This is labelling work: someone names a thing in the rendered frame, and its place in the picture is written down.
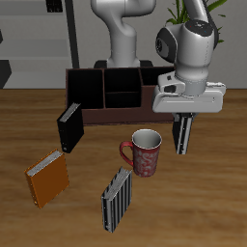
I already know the green pot plant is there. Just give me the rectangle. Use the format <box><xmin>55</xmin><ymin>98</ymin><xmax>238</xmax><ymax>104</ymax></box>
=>
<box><xmin>165</xmin><ymin>0</ymin><xmax>230</xmax><ymax>45</ymax></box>

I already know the orange book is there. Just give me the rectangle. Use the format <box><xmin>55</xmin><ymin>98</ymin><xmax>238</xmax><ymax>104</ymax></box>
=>
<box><xmin>24</xmin><ymin>149</ymin><xmax>70</xmax><ymax>210</ymax></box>

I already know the black box on shelf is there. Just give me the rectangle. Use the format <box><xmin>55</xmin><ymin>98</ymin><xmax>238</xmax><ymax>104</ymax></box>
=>
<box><xmin>45</xmin><ymin>0</ymin><xmax>64</xmax><ymax>14</ymax></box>

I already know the red white patterned mug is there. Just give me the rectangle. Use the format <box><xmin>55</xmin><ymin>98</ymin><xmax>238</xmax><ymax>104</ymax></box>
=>
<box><xmin>119</xmin><ymin>128</ymin><xmax>163</xmax><ymax>178</ymax></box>

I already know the black block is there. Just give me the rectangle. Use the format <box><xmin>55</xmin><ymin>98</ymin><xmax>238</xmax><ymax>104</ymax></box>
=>
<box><xmin>0</xmin><ymin>59</ymin><xmax>13</xmax><ymax>90</ymax></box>

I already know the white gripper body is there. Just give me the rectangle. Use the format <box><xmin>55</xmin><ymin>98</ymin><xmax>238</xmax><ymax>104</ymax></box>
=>
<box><xmin>151</xmin><ymin>81</ymin><xmax>227</xmax><ymax>114</ymax></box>

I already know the dark brown desk caddy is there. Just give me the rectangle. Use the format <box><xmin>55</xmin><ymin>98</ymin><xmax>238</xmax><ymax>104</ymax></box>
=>
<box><xmin>65</xmin><ymin>66</ymin><xmax>177</xmax><ymax>126</ymax></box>

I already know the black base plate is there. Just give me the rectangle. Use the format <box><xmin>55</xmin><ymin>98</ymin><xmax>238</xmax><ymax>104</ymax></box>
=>
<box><xmin>93</xmin><ymin>59</ymin><xmax>155</xmax><ymax>69</ymax></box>

